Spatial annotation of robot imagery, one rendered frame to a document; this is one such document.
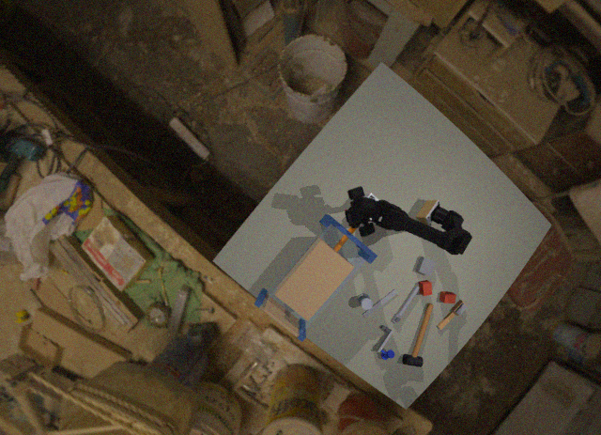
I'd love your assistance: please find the grey cylinder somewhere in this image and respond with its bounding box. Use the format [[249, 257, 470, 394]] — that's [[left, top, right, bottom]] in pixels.
[[358, 293, 373, 310]]

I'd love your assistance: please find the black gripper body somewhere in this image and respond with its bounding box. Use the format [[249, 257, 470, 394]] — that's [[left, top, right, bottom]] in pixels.
[[348, 186, 375, 237]]

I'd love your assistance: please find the black-headed mallet with wooden handle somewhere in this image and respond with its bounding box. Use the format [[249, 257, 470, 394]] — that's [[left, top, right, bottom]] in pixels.
[[402, 303, 434, 367]]

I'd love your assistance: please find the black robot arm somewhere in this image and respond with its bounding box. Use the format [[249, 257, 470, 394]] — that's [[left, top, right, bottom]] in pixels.
[[346, 196, 472, 255]]

